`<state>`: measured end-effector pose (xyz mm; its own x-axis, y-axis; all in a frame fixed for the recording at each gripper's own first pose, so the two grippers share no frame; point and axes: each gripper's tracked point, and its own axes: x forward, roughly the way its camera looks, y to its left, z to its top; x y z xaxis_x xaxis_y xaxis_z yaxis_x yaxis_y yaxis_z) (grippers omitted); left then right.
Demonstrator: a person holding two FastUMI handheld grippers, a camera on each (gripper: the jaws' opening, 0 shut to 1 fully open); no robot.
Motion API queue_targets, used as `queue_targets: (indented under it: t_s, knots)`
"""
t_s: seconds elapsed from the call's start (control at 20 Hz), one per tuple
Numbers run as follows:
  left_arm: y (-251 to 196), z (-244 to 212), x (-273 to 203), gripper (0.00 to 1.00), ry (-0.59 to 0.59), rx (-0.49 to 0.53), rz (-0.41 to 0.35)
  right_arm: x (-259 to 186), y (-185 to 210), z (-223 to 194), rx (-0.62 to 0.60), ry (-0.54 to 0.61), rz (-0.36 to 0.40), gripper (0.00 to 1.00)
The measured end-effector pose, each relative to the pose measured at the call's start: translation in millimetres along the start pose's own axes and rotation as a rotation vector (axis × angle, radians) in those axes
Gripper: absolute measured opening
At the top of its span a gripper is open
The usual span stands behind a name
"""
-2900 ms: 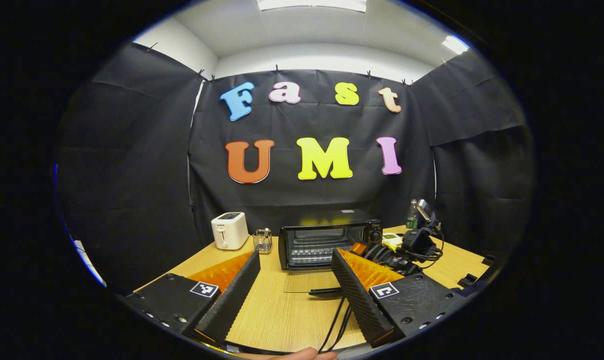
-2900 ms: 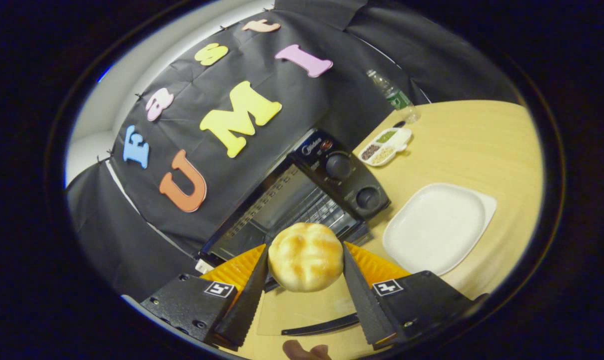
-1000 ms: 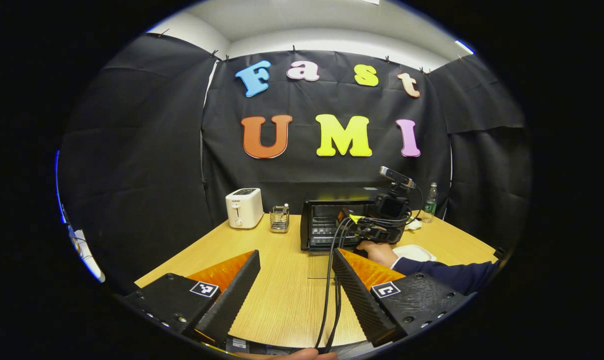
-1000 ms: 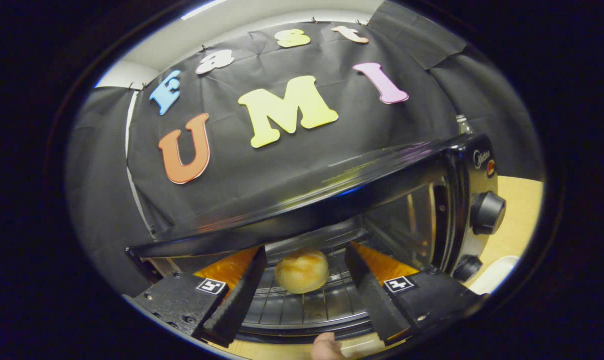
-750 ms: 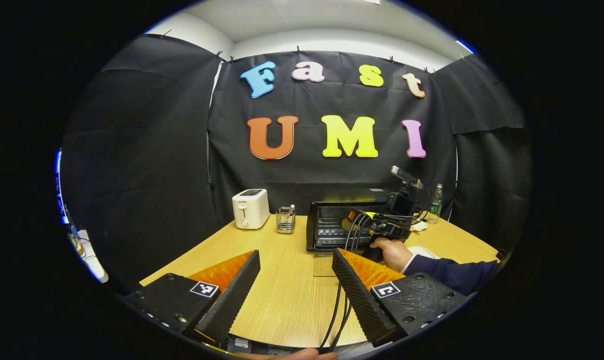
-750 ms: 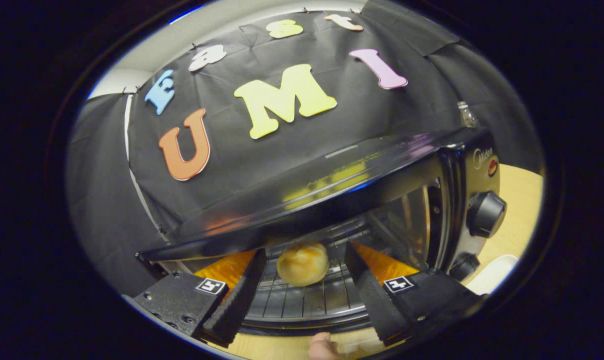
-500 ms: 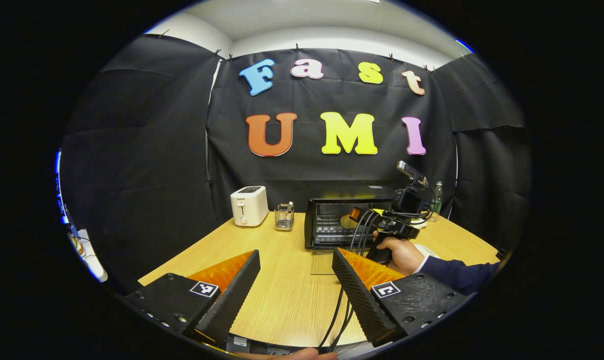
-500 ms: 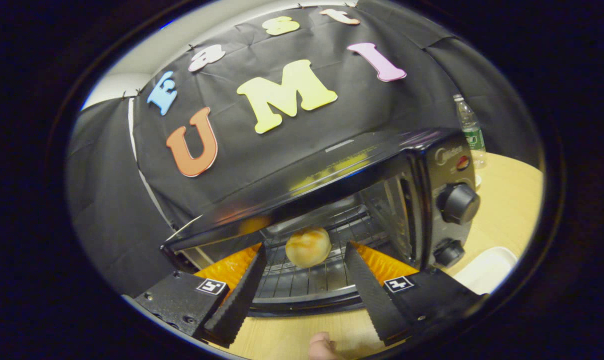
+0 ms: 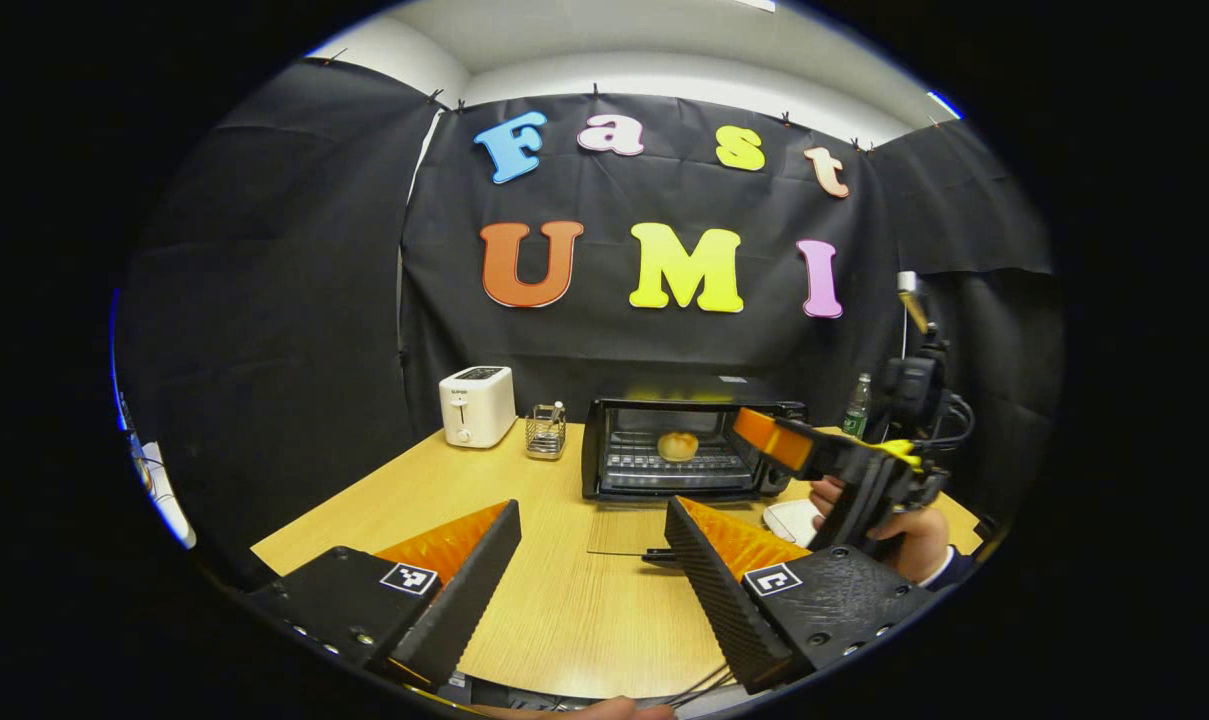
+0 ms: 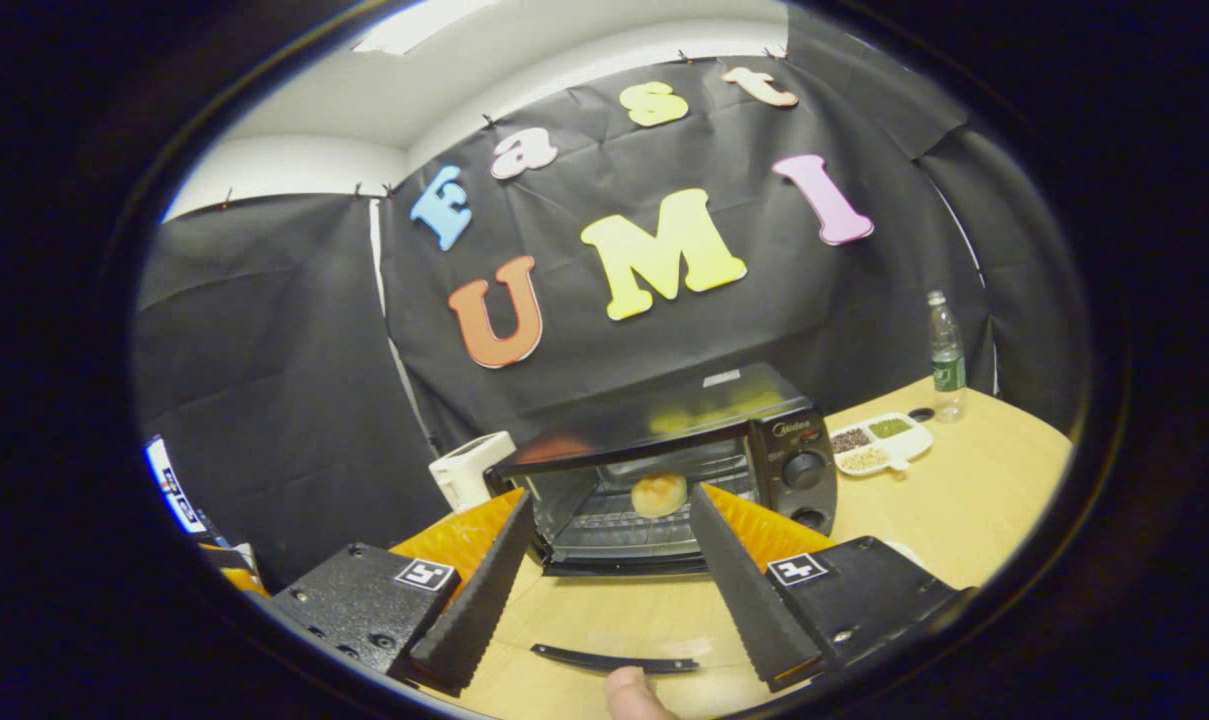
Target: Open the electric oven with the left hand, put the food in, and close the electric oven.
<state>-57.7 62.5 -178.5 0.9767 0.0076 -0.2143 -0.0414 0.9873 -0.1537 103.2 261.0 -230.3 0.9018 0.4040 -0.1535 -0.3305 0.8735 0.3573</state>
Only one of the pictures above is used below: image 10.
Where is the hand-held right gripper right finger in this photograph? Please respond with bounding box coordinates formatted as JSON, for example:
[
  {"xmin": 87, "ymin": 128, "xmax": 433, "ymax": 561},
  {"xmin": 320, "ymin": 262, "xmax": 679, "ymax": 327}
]
[{"xmin": 688, "ymin": 484, "xmax": 965, "ymax": 693}]

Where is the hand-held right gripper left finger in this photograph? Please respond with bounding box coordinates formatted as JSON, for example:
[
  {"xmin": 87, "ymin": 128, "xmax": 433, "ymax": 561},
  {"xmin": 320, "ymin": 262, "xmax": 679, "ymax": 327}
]
[{"xmin": 264, "ymin": 488, "xmax": 535, "ymax": 698}]

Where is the round bread bun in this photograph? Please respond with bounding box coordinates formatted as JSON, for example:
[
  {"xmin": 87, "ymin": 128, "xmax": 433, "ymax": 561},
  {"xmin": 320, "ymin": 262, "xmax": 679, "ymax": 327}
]
[{"xmin": 630, "ymin": 472, "xmax": 689, "ymax": 519}]

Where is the black electric oven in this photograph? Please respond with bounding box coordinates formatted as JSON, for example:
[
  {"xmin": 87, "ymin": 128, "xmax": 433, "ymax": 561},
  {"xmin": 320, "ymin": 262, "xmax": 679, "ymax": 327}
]
[{"xmin": 484, "ymin": 362, "xmax": 840, "ymax": 674}]

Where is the blue white printed card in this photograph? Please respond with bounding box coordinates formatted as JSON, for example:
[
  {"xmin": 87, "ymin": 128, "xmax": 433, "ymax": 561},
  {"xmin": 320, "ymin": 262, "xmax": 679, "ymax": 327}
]
[{"xmin": 144, "ymin": 435, "xmax": 212, "ymax": 536}]

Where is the white toaster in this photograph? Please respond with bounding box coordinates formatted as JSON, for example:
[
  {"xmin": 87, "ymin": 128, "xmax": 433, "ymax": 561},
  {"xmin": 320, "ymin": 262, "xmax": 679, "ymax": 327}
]
[{"xmin": 429, "ymin": 431, "xmax": 517, "ymax": 513}]

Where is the white divided dish with grains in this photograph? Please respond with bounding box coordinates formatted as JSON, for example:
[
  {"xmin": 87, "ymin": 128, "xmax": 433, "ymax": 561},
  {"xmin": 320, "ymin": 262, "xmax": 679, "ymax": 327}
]
[{"xmin": 830, "ymin": 412, "xmax": 933, "ymax": 477}]

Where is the black backdrop cloth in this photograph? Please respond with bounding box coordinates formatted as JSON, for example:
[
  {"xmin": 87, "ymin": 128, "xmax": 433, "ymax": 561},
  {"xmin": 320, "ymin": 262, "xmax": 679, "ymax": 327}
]
[{"xmin": 132, "ymin": 20, "xmax": 1090, "ymax": 591}]

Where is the clear plastic water bottle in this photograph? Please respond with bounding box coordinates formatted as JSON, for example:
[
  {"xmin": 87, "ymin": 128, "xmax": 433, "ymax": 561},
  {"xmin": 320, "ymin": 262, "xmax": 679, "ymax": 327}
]
[{"xmin": 926, "ymin": 290, "xmax": 967, "ymax": 422}]

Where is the large ceiling light panel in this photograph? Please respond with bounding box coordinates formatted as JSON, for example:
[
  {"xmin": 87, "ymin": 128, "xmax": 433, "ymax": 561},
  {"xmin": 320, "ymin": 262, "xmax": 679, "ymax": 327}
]
[{"xmin": 352, "ymin": 0, "xmax": 500, "ymax": 56}]

